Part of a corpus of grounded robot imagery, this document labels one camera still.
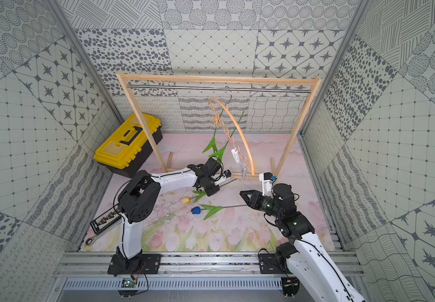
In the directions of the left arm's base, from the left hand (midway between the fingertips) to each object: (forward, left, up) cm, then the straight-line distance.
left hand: (216, 183), depth 96 cm
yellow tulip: (-9, +14, -1) cm, 17 cm away
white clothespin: (-5, -9, +31) cm, 32 cm away
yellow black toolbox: (+10, +43, +17) cm, 47 cm away
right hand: (-14, -12, +15) cm, 23 cm away
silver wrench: (-28, +54, -2) cm, 61 cm away
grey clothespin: (-11, -11, +29) cm, 33 cm away
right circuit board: (-42, -31, -5) cm, 52 cm away
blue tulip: (-14, +9, 0) cm, 17 cm away
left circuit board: (-42, +33, -4) cm, 54 cm away
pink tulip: (+3, -2, +21) cm, 21 cm away
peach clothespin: (+42, +2, +7) cm, 43 cm away
